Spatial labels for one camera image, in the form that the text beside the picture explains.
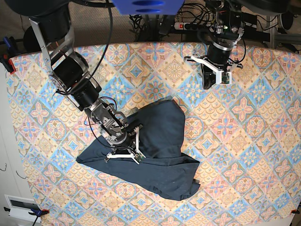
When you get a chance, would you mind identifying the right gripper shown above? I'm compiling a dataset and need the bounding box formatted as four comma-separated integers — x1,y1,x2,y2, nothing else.
83,99,133,151

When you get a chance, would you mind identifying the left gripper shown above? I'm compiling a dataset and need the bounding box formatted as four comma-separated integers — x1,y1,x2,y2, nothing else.
202,41,234,89

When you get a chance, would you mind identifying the dark navy t-shirt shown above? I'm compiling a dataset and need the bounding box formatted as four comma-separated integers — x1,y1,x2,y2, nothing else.
76,99,200,201

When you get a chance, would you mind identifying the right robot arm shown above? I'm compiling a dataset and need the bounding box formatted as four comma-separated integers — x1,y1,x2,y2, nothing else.
6,0,137,153

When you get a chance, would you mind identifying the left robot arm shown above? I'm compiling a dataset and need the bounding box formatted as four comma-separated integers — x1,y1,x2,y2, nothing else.
198,0,290,89

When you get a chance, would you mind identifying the white power strip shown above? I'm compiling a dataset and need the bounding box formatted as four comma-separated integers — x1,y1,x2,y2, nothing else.
171,22,211,33

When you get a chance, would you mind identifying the colourful patterned tablecloth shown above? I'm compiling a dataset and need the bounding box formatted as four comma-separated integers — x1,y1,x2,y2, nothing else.
5,43,301,226

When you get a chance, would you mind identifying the lower left table clamp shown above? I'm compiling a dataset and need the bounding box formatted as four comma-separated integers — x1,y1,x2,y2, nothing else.
3,207,49,226

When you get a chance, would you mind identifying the table clamp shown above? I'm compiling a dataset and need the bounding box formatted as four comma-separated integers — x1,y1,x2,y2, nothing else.
0,36,16,74
291,210,300,214
3,207,49,226

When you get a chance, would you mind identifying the upper left table clamp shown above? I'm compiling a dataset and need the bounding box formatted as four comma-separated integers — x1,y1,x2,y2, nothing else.
0,36,16,74

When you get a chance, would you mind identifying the white floor vent box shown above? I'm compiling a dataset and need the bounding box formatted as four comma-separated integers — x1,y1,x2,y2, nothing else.
4,194,39,222

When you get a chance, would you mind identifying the lower right table clamp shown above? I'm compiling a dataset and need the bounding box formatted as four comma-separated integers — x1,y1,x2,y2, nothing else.
291,210,300,214

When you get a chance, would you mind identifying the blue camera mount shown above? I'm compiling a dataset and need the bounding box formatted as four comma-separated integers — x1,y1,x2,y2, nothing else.
112,0,184,15

